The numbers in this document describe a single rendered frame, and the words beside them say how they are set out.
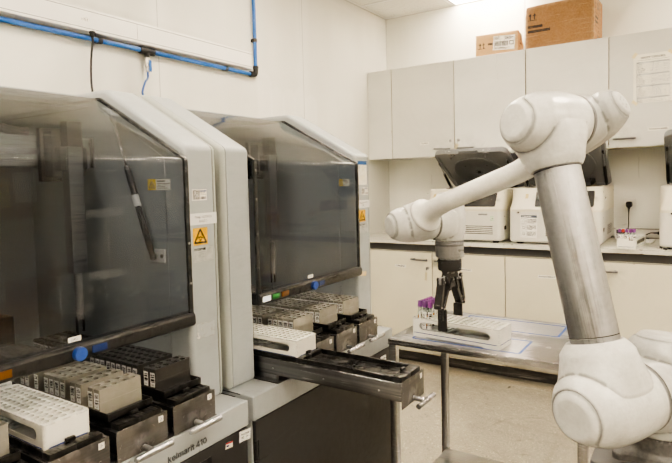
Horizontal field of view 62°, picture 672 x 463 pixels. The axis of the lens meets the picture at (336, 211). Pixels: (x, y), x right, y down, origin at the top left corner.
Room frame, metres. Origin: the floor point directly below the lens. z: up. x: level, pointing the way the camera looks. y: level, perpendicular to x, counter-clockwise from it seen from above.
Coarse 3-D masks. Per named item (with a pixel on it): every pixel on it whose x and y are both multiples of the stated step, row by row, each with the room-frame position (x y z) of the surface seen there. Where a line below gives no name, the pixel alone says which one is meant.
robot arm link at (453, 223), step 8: (456, 208) 1.72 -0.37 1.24; (464, 208) 1.74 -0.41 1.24; (448, 216) 1.70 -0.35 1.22; (456, 216) 1.71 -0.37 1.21; (464, 216) 1.74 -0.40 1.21; (448, 224) 1.70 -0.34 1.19; (456, 224) 1.71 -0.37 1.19; (464, 224) 1.73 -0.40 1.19; (440, 232) 1.69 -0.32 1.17; (448, 232) 1.70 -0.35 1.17; (456, 232) 1.71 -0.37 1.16; (464, 232) 1.74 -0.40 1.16; (440, 240) 1.74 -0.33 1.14; (448, 240) 1.72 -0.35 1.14; (456, 240) 1.72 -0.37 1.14
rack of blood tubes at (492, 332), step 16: (416, 320) 1.79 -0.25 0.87; (432, 320) 1.75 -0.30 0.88; (448, 320) 1.74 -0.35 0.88; (464, 320) 1.74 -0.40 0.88; (480, 320) 1.73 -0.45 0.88; (432, 336) 1.75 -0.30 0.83; (448, 336) 1.71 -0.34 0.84; (464, 336) 1.75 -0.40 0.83; (480, 336) 1.75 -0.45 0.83; (496, 336) 1.62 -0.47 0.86
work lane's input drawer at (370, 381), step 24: (264, 360) 1.66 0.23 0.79; (288, 360) 1.62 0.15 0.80; (312, 360) 1.58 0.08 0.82; (336, 360) 1.61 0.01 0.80; (360, 360) 1.61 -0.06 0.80; (384, 360) 1.56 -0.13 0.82; (336, 384) 1.51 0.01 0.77; (360, 384) 1.47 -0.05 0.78; (384, 384) 1.43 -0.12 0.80; (408, 384) 1.43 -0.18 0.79
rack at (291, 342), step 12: (264, 336) 1.68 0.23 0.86; (276, 336) 1.68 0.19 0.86; (288, 336) 1.68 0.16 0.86; (300, 336) 1.67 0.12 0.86; (312, 336) 1.68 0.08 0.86; (264, 348) 1.68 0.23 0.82; (276, 348) 1.73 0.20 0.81; (288, 348) 1.73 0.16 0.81; (300, 348) 1.62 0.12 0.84; (312, 348) 1.67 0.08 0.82
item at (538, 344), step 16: (496, 320) 1.96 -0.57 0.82; (512, 320) 1.96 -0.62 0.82; (528, 320) 1.95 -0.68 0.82; (400, 336) 1.79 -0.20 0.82; (416, 336) 1.78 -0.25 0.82; (512, 336) 1.76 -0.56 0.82; (528, 336) 1.75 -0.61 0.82; (544, 336) 1.75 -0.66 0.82; (560, 336) 1.74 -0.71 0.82; (448, 352) 1.66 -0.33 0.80; (464, 352) 1.63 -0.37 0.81; (480, 352) 1.60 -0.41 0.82; (496, 352) 1.60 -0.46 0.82; (512, 352) 1.59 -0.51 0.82; (528, 352) 1.59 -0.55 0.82; (544, 352) 1.59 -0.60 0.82; (448, 368) 2.13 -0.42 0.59; (544, 368) 1.50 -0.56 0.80; (448, 384) 2.12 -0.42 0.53; (448, 400) 2.12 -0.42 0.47; (448, 416) 2.12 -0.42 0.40; (448, 432) 2.12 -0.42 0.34; (400, 448) 1.78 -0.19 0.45; (448, 448) 2.11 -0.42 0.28
